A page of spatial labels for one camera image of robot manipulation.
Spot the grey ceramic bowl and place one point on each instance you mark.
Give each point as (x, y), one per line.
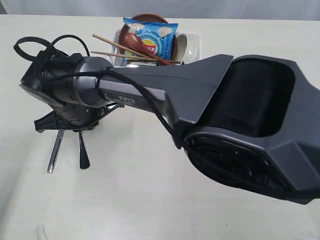
(188, 48)

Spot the silver fork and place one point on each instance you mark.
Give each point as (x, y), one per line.
(84, 162)

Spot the upper wooden chopstick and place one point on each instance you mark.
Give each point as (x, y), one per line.
(119, 46)

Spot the silver table knife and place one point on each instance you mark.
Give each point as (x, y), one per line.
(55, 151)

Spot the wooden chopstick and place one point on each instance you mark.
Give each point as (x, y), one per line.
(131, 56)
(119, 46)

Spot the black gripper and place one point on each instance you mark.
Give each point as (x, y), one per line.
(74, 117)

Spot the white plastic woven basket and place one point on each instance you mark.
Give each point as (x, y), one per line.
(116, 61)

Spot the brown wooden spoon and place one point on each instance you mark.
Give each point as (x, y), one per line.
(133, 42)

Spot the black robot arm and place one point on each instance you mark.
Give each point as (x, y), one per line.
(251, 122)

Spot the blue chips bag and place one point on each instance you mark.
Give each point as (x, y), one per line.
(155, 37)

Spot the lower wooden chopstick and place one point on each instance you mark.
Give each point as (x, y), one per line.
(131, 56)

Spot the brown wooden plate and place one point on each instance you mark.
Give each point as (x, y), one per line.
(150, 18)

